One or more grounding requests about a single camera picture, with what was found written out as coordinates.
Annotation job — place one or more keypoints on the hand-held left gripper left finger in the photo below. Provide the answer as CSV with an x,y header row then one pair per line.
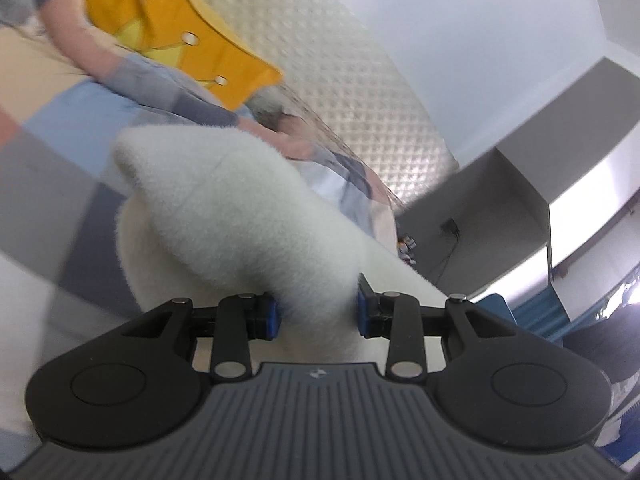
x,y
272,316

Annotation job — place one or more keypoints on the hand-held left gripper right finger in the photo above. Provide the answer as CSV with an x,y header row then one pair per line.
x,y
360,312

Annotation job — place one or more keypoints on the cream striped fleece sweater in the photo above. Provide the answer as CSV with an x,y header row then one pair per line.
x,y
240,220

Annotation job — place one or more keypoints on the row of small bottles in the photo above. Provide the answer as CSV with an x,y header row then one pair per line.
x,y
407,247

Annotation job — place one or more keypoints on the blue chair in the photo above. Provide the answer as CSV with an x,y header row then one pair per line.
x,y
497,307

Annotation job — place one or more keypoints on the grey cabinet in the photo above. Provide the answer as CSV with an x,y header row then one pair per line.
x,y
500,200

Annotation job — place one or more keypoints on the blue curtain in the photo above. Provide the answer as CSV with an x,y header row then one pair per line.
x,y
542,315

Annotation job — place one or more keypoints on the cream quilted headboard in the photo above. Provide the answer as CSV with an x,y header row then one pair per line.
x,y
350,85

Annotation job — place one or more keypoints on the checkered patchwork quilt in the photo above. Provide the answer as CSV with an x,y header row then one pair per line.
x,y
60,170

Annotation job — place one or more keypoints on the yellow crown print pillow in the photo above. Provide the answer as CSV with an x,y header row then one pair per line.
x,y
160,10

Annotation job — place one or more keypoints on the dark wall socket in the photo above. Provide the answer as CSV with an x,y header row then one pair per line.
x,y
449,225

